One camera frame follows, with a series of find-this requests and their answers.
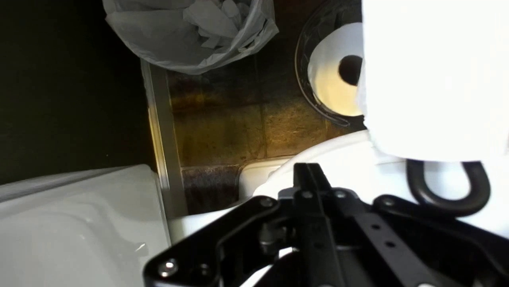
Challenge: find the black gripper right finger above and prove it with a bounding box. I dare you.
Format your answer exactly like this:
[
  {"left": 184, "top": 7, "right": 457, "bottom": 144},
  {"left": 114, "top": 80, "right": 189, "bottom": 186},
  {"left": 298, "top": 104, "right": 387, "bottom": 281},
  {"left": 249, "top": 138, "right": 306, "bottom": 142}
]
[{"left": 313, "top": 163, "right": 509, "bottom": 287}]

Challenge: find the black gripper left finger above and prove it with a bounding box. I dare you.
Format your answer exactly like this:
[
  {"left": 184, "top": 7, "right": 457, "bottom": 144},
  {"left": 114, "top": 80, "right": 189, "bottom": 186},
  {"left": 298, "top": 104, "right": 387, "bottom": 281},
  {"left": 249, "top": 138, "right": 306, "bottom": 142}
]
[{"left": 142, "top": 163, "right": 316, "bottom": 287}]

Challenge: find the black metal tissue holder stand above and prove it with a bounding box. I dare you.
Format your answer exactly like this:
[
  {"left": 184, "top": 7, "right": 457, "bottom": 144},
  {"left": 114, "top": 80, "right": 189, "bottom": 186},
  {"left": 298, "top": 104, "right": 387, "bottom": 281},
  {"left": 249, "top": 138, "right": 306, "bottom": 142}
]
[{"left": 292, "top": 13, "right": 491, "bottom": 219}]

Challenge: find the spare white tissue roll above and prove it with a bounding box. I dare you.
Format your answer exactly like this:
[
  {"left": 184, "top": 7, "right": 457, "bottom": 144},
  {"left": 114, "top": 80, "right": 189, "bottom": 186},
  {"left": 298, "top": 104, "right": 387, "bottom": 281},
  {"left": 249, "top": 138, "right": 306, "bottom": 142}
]
[{"left": 306, "top": 23, "right": 367, "bottom": 119}]

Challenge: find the white toilet bowl with lid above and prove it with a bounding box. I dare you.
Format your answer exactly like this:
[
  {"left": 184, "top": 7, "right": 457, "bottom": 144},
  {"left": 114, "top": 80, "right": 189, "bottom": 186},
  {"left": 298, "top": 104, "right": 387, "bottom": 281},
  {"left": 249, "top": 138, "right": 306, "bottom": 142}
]
[{"left": 179, "top": 130, "right": 509, "bottom": 241}]

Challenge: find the baseboard strip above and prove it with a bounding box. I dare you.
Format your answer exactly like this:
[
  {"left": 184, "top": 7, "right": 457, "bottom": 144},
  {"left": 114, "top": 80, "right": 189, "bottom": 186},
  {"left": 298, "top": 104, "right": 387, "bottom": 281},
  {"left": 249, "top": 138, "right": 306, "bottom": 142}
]
[{"left": 139, "top": 60, "right": 189, "bottom": 214}]

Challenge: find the white toilet tank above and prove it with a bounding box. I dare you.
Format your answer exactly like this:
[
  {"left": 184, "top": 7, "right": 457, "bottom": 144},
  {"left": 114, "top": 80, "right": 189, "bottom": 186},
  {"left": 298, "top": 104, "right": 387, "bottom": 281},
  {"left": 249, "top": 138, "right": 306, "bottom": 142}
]
[{"left": 0, "top": 163, "right": 173, "bottom": 287}]

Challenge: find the trash can with plastic bag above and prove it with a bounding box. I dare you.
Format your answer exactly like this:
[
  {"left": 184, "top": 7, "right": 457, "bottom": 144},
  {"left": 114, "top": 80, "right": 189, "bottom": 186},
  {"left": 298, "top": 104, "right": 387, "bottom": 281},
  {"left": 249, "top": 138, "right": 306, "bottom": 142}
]
[{"left": 99, "top": 0, "right": 281, "bottom": 77}]

